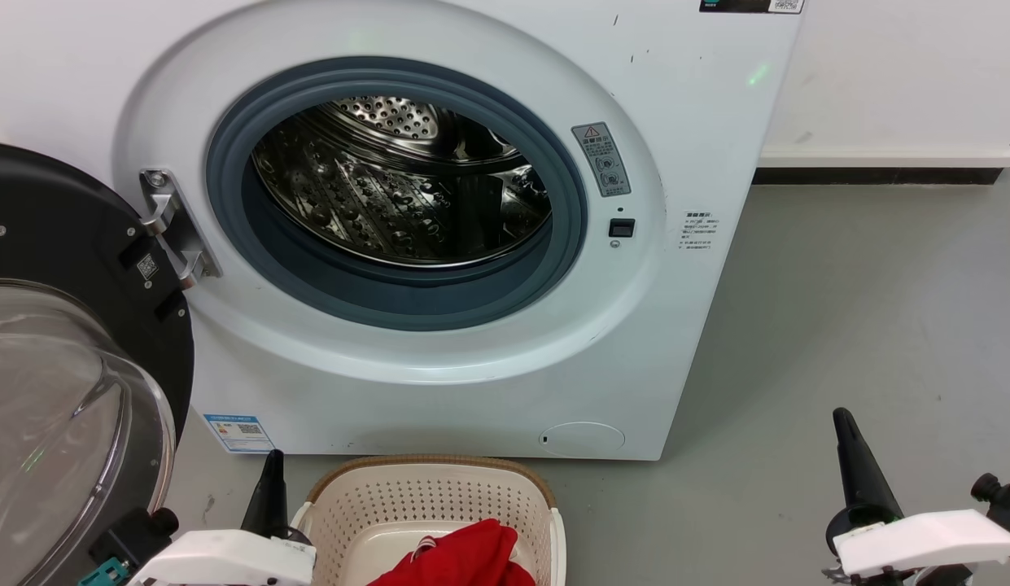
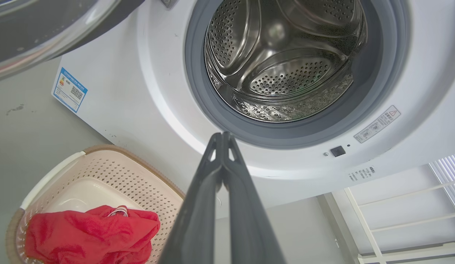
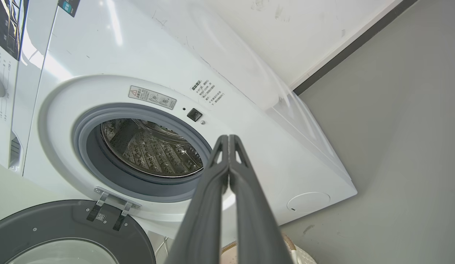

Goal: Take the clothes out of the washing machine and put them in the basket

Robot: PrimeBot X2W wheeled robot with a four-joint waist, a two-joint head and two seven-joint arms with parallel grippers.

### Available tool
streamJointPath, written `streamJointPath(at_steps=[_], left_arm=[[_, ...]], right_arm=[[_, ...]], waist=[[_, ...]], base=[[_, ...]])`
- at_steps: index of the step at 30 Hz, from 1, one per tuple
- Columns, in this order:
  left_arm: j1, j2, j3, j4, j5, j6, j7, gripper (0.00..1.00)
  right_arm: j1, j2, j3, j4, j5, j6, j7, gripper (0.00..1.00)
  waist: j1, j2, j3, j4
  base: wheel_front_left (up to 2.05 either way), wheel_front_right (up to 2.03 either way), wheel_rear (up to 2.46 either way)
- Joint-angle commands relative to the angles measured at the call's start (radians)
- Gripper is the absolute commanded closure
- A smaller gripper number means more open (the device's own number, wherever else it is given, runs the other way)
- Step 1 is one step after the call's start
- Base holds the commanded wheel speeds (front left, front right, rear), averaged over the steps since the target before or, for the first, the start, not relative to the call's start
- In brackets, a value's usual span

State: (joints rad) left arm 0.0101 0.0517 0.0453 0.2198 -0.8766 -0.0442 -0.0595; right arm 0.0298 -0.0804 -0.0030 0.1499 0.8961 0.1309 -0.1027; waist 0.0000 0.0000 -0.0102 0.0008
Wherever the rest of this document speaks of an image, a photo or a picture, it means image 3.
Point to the white front-load washing machine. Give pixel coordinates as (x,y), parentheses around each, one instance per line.
(267,154)

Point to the grey warning sticker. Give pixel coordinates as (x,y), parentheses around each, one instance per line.
(152,97)

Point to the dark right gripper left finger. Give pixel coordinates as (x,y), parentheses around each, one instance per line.
(205,220)

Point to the round white filter cover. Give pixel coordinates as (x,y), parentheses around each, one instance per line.
(308,202)

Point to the black door latch socket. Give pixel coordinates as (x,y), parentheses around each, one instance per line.
(194,114)

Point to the stainless steel washing machine drum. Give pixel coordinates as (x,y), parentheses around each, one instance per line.
(146,154)

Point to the small QR code sticker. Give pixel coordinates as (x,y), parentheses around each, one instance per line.
(100,216)

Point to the black washing machine control panel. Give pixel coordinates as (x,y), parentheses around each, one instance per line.
(9,25)

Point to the black baseboard strip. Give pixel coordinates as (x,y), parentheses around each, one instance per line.
(355,46)

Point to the dark teal label sticker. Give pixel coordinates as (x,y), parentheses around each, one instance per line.
(69,6)

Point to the dark washer door with glass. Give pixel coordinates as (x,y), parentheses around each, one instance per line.
(47,223)

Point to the metal door hinge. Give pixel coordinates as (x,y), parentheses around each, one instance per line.
(102,198)

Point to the grey rubber door seal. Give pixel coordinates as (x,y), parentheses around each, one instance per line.
(80,146)

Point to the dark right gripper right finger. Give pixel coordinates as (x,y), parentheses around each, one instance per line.
(253,220)

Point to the cream perforated laundry basket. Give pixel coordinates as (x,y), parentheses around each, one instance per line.
(303,257)

